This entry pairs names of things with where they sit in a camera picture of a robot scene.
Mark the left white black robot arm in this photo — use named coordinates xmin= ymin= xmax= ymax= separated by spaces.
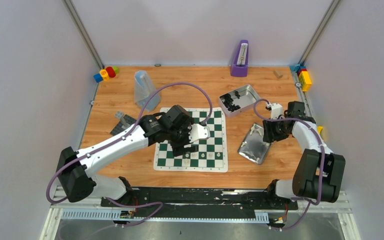
xmin=56 ymin=105 xmax=210 ymax=207

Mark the purple metronome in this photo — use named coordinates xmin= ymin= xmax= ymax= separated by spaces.
xmin=230 ymin=40 xmax=249 ymax=78

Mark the colourful toy blocks left corner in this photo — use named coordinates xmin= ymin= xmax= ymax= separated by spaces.
xmin=93 ymin=66 xmax=120 ymax=83

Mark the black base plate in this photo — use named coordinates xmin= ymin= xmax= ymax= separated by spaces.
xmin=118 ymin=187 xmax=298 ymax=219

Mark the metal tin with black pieces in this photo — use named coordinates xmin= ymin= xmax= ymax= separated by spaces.
xmin=218 ymin=84 xmax=261 ymax=118

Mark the translucent blue metronome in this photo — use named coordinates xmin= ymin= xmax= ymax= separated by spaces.
xmin=134 ymin=70 xmax=161 ymax=112

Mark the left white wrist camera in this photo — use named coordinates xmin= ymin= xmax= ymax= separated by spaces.
xmin=188 ymin=123 xmax=211 ymax=144

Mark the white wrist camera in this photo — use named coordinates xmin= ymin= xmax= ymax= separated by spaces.
xmin=266 ymin=103 xmax=284 ymax=120
xmin=188 ymin=123 xmax=211 ymax=144

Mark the grey lego baseplate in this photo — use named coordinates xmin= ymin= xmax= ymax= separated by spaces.
xmin=110 ymin=111 xmax=137 ymax=136

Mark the yellow green toy piece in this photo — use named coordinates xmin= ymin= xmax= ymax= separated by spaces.
xmin=317 ymin=126 xmax=324 ymax=139

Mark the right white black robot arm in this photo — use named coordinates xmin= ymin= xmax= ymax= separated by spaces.
xmin=262 ymin=101 xmax=346 ymax=209

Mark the small wooden block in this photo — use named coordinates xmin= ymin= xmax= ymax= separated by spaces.
xmin=273 ymin=69 xmax=283 ymax=79

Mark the green white chess mat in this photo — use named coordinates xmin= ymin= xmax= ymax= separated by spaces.
xmin=153 ymin=107 xmax=228 ymax=173

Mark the metal tin with white pieces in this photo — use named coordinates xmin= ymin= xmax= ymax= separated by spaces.
xmin=237 ymin=123 xmax=272 ymax=165

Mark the colourful block stack right corner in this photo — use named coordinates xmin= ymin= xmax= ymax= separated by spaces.
xmin=289 ymin=64 xmax=312 ymax=92

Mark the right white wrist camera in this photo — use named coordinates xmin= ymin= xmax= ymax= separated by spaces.
xmin=266 ymin=103 xmax=284 ymax=120

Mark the white chess queen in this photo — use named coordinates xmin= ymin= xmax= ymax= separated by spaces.
xmin=182 ymin=159 xmax=191 ymax=168

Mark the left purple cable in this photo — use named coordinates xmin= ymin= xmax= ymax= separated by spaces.
xmin=45 ymin=82 xmax=213 ymax=229

